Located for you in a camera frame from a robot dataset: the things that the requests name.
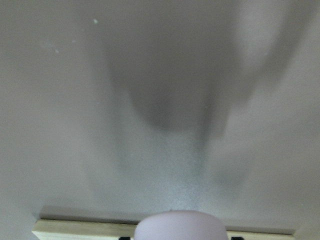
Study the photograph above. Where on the wooden cutting board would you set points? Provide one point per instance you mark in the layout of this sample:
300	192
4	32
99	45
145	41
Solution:
45	229

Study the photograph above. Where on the pink cup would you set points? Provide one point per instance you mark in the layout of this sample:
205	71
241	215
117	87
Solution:
180	225

